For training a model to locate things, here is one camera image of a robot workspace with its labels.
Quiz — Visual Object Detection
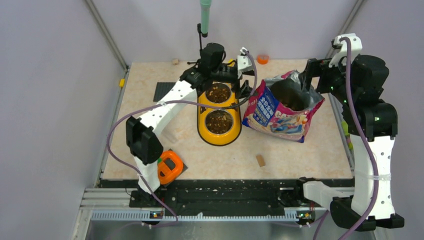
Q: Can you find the green microphone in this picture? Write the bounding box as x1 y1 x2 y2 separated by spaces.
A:
199 0 212 38

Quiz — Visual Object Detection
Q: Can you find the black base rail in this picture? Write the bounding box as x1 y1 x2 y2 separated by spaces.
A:
129 178 327 218

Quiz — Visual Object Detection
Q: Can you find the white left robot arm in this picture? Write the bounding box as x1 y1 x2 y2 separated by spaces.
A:
125 42 257 194

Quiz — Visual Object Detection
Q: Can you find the yellow block on frame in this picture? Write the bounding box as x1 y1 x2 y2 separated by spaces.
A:
119 78 126 88

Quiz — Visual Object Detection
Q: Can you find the green pink object at edge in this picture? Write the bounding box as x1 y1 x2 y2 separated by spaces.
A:
341 120 354 156

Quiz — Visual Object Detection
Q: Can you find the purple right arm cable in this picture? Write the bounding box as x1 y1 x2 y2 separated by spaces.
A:
311 36 380 240

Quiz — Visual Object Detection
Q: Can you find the pink blue pet food bag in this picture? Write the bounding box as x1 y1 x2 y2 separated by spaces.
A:
241 70 325 143

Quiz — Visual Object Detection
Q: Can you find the black tripod stand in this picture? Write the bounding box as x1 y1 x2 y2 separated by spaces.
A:
187 23 209 68

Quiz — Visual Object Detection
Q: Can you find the yellow double pet bowl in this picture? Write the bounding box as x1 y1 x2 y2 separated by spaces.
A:
197 82 242 146

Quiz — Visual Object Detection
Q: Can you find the clear plastic scoop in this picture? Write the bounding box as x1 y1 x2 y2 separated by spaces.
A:
161 124 179 144

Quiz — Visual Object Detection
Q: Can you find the wooden block near bag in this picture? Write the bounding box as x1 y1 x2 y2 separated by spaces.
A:
255 154 266 168

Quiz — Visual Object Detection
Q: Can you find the dark grey lego baseplate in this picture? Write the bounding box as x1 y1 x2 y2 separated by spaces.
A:
153 82 175 102

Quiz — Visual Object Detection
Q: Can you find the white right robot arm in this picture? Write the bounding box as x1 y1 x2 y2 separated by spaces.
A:
297 55 405 232

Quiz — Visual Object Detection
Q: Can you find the orange tape roll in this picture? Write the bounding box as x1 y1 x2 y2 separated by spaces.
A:
256 54 270 65

